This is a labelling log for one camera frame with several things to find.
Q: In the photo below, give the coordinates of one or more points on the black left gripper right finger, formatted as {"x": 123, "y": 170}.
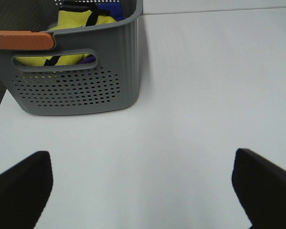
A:
{"x": 260, "y": 187}

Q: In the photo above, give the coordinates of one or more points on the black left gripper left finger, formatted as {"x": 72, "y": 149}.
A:
{"x": 24, "y": 191}

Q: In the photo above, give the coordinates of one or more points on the grey perforated plastic basket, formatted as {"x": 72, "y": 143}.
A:
{"x": 110, "y": 83}

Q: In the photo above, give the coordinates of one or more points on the yellow cloth in basket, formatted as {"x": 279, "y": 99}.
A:
{"x": 69, "y": 16}

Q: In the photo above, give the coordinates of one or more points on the blue cloth in basket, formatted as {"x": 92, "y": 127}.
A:
{"x": 104, "y": 13}

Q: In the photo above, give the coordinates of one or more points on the orange basket handle grip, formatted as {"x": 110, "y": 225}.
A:
{"x": 25, "y": 40}

